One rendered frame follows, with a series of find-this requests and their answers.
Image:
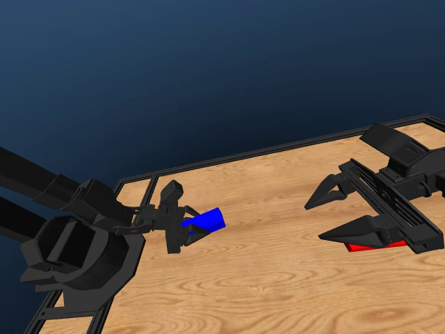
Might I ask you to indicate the black table frame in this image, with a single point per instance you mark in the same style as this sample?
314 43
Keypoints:
278 147

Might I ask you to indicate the blue hollow socket block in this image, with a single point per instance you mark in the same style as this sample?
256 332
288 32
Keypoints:
208 219

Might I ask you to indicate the thin red peg bar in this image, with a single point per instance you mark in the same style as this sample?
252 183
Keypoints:
354 247

